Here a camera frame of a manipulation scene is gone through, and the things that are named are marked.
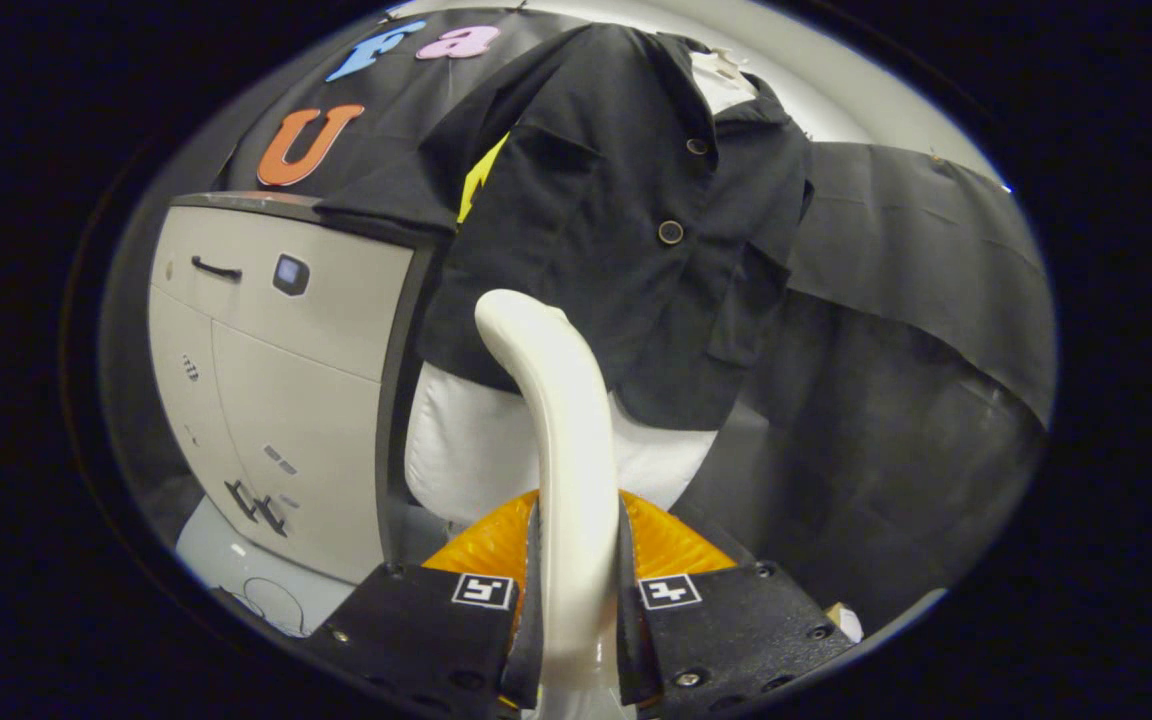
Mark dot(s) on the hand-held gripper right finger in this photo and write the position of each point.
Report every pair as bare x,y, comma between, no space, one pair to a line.
633,650

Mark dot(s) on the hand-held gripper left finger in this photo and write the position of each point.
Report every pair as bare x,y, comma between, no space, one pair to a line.
526,650

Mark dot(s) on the black blazer jacket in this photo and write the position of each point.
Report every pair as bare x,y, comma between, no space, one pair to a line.
596,250

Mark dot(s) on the white mannequin torso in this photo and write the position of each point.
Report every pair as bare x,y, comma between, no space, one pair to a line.
466,450

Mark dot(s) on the grey cabinet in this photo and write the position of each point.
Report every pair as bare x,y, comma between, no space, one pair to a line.
286,400

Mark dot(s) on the black backdrop cloth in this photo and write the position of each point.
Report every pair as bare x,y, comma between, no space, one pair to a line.
916,300

